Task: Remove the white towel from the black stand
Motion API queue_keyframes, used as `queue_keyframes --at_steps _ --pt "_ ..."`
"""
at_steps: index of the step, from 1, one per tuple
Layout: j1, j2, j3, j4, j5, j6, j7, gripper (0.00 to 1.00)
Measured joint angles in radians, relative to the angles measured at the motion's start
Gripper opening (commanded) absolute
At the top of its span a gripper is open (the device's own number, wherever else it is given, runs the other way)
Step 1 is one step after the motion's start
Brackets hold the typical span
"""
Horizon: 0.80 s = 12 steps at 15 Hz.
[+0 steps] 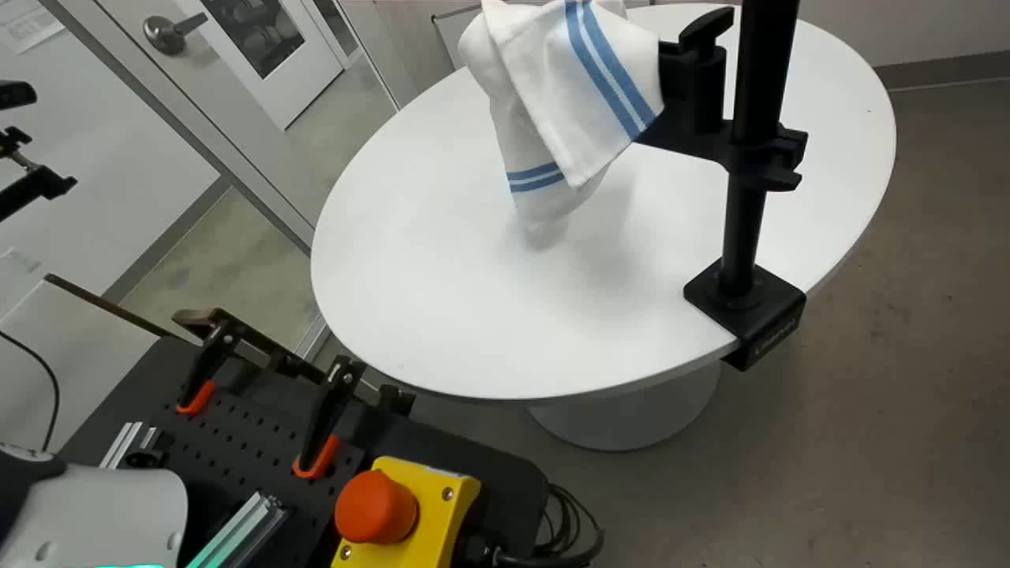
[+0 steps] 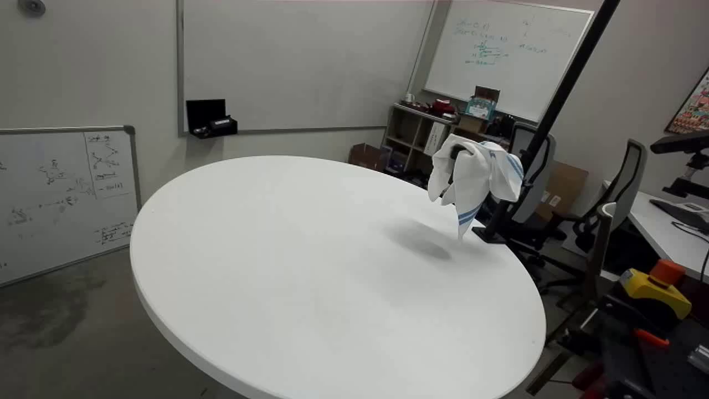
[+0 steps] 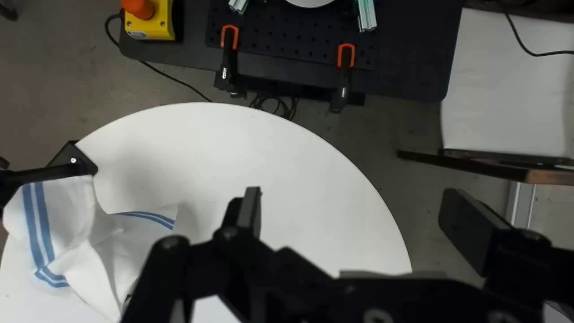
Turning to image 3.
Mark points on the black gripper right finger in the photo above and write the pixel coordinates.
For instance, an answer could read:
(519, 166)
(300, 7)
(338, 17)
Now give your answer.
(478, 229)

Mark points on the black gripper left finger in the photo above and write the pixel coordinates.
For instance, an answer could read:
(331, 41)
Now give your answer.
(246, 222)

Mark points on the white towel with blue stripes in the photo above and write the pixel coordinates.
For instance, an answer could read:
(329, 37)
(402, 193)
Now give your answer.
(72, 238)

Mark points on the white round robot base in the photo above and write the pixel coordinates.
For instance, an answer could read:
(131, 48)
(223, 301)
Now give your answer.
(311, 1)

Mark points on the black towel stand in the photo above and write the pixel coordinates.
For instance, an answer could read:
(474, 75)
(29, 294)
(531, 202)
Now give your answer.
(63, 166)

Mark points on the dark wooden edged board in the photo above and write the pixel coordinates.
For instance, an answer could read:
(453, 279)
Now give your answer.
(485, 163)

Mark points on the white panel board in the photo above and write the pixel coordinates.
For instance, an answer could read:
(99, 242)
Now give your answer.
(508, 89)

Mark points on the black base platform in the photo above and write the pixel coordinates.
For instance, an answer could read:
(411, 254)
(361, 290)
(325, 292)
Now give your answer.
(418, 53)

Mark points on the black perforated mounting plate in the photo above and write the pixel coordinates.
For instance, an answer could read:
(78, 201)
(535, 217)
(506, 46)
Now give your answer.
(287, 35)

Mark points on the yellow emergency stop box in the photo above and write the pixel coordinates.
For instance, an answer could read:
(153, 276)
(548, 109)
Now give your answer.
(149, 17)

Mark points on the teal bracket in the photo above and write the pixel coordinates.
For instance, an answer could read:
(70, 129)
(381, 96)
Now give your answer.
(366, 14)
(237, 3)

